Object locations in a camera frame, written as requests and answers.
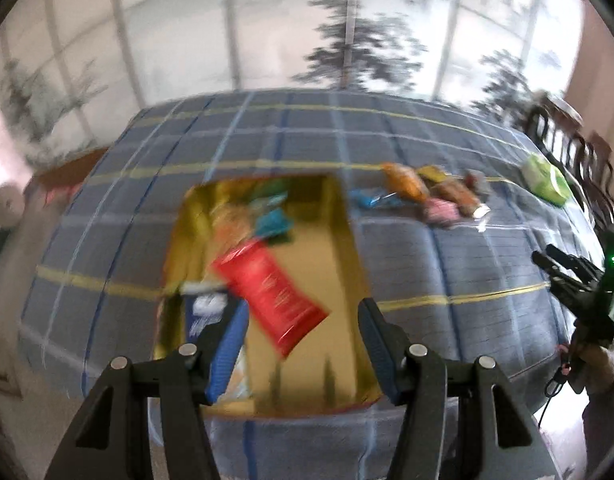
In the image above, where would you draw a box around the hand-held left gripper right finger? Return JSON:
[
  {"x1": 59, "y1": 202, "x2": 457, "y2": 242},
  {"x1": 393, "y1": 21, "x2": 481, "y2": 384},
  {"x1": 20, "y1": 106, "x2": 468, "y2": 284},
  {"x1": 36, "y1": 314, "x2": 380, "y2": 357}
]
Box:
[{"x1": 359, "y1": 298, "x2": 558, "y2": 480}]

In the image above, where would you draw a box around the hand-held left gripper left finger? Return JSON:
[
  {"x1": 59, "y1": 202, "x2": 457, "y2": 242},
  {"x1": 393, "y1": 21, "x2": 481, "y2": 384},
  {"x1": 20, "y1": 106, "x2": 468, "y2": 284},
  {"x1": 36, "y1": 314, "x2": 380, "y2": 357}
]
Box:
[{"x1": 44, "y1": 301, "x2": 251, "y2": 480}]

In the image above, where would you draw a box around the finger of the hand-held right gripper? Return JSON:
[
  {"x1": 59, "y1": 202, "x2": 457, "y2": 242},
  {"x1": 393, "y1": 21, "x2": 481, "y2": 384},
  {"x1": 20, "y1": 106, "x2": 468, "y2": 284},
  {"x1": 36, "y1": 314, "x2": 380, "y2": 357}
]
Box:
[
  {"x1": 532, "y1": 251, "x2": 595, "y2": 313},
  {"x1": 546, "y1": 245, "x2": 605, "y2": 286}
]

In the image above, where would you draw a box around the white and orange snack packet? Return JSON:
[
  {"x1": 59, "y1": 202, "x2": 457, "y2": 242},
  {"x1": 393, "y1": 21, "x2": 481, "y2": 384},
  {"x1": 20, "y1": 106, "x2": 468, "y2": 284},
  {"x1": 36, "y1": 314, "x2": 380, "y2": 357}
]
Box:
[{"x1": 222, "y1": 345, "x2": 252, "y2": 403}]

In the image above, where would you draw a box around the dark blue snack packet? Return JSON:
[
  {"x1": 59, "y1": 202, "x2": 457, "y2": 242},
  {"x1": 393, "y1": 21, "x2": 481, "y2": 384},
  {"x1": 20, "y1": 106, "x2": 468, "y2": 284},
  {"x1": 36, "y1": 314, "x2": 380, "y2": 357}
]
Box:
[{"x1": 179, "y1": 282, "x2": 238, "y2": 346}]

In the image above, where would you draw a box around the red snack packet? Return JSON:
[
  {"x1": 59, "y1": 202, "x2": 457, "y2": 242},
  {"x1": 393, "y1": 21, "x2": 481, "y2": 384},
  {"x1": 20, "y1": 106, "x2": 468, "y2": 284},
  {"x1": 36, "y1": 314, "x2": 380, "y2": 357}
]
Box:
[{"x1": 212, "y1": 239, "x2": 330, "y2": 358}]

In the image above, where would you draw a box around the red box with gold inside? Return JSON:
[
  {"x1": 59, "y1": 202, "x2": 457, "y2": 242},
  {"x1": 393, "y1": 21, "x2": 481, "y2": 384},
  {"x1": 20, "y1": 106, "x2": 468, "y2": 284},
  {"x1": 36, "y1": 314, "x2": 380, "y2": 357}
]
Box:
[{"x1": 157, "y1": 172, "x2": 382, "y2": 416}]

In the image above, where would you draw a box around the clear packet of orange snacks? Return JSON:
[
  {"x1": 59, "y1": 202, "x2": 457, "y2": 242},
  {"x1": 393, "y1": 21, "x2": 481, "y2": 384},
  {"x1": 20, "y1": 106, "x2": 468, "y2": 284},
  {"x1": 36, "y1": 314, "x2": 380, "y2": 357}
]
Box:
[{"x1": 434, "y1": 180, "x2": 480, "y2": 211}]

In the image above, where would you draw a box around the teal snack packet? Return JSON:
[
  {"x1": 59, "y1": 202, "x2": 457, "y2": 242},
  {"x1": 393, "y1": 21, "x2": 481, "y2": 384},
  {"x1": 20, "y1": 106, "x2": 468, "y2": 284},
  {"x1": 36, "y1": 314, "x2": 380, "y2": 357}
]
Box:
[{"x1": 254, "y1": 207, "x2": 295, "y2": 246}]

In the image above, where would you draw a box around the pink patterned snack packet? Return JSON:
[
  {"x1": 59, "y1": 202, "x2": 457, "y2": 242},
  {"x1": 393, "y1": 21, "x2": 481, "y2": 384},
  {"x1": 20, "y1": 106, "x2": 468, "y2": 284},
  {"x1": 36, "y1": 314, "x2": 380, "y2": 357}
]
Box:
[{"x1": 422, "y1": 197, "x2": 462, "y2": 226}]

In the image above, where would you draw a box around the blue candy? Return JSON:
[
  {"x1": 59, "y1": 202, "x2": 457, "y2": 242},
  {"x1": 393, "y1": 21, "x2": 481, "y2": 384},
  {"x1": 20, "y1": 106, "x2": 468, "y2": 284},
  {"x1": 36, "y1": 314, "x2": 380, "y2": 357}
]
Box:
[{"x1": 349, "y1": 187, "x2": 402, "y2": 211}]

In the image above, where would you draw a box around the small yellow snack packet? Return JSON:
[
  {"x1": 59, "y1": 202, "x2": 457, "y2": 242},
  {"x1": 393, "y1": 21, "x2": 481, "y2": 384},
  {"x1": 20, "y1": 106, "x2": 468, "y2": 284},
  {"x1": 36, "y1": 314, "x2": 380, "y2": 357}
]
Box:
[{"x1": 417, "y1": 165, "x2": 450, "y2": 183}]

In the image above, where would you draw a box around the gold snack packet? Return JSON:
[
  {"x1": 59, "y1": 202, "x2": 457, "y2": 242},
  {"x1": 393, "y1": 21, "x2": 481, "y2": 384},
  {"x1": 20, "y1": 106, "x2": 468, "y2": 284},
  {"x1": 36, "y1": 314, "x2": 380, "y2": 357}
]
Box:
[{"x1": 382, "y1": 162, "x2": 430, "y2": 201}]

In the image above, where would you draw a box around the person's right forearm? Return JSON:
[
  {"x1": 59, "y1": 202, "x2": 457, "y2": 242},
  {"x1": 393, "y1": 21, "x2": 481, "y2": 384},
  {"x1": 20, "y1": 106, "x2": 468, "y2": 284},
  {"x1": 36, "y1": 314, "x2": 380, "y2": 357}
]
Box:
[{"x1": 582, "y1": 380, "x2": 614, "y2": 480}]

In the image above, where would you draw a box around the person's right hand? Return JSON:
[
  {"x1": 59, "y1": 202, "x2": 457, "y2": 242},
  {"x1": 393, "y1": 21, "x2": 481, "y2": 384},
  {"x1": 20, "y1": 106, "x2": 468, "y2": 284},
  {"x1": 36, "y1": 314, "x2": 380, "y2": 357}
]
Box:
[{"x1": 569, "y1": 332, "x2": 614, "y2": 396}]

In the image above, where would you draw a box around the dark wooden chair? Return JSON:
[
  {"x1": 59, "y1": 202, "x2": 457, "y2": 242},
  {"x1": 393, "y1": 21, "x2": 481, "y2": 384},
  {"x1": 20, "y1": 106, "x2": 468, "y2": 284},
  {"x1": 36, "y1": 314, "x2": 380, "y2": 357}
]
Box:
[
  {"x1": 567, "y1": 130, "x2": 614, "y2": 241},
  {"x1": 524, "y1": 92, "x2": 588, "y2": 161}
]

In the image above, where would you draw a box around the green tissue pack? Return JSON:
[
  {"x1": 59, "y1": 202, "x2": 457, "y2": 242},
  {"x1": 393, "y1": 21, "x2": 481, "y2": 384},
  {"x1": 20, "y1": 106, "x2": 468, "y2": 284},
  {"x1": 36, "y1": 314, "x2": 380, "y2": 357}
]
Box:
[{"x1": 522, "y1": 154, "x2": 572, "y2": 207}]

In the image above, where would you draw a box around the blue plaid tablecloth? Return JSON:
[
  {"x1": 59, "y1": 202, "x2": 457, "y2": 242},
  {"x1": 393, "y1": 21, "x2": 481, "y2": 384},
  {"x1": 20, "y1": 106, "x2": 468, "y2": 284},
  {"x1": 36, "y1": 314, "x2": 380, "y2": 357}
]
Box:
[{"x1": 17, "y1": 89, "x2": 612, "y2": 480}]

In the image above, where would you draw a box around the brown wooden furniture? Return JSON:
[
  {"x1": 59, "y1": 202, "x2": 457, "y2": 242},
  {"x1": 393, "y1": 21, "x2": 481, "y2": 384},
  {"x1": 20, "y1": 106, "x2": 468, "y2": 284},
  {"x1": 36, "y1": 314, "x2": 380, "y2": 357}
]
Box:
[{"x1": 37, "y1": 147, "x2": 110, "y2": 196}]

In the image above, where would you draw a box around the round white object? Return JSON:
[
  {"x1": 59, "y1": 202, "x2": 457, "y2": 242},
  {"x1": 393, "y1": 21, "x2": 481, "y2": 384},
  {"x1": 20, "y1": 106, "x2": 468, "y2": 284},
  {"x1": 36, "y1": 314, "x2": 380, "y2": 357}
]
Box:
[{"x1": 0, "y1": 184, "x2": 25, "y2": 228}]

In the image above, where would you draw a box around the painted landscape folding screen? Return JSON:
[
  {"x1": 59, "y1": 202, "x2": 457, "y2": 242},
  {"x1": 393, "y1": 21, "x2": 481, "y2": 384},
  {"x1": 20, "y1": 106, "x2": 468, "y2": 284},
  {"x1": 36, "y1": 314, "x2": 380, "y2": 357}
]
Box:
[{"x1": 0, "y1": 0, "x2": 588, "y2": 171}]

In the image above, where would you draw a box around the black cable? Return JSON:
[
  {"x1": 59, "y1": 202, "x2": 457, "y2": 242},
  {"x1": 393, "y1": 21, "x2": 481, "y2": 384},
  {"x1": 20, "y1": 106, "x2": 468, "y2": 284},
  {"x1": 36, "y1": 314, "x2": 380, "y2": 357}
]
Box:
[{"x1": 537, "y1": 345, "x2": 575, "y2": 426}]

